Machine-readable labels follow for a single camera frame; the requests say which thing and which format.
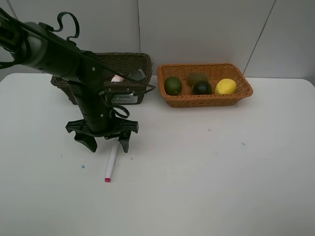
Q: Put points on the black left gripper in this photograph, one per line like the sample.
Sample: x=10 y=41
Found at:
x=99 y=120

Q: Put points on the white pink-capped marker pen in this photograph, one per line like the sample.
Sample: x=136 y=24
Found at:
x=111 y=161

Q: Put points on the pink lotion bottle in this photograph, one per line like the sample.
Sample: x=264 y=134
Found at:
x=117 y=79

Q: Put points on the dark green square bottle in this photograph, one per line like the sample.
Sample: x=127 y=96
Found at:
x=137 y=75

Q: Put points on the green lime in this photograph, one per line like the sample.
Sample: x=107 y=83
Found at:
x=173 y=86

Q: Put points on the brown kiwi fruit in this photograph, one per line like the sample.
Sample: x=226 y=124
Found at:
x=195 y=77

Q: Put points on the dark round mangosteen fruit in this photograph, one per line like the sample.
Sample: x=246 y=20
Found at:
x=202 y=88

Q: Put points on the yellow lemon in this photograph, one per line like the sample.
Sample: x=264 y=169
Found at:
x=226 y=86

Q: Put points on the dark green left robot arm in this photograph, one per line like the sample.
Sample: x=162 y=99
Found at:
x=38 y=47

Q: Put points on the dark brown wicker basket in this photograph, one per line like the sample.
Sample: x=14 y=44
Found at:
x=125 y=63

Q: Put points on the orange wicker basket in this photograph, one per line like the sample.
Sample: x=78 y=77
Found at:
x=215 y=72

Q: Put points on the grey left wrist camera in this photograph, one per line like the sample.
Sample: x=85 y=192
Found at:
x=121 y=99

